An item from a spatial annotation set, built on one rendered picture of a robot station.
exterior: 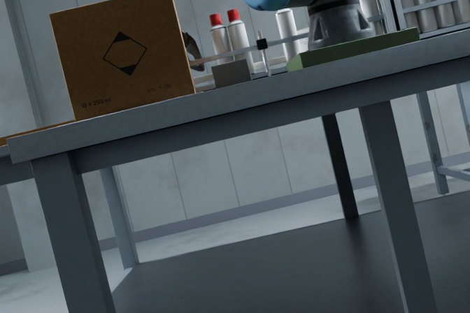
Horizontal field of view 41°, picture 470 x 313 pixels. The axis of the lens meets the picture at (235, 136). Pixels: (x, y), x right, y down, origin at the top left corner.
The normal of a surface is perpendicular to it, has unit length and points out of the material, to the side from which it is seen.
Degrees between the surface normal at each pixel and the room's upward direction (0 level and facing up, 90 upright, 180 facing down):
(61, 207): 90
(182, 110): 90
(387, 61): 90
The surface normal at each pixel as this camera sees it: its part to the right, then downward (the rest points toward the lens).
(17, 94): 0.04, 0.04
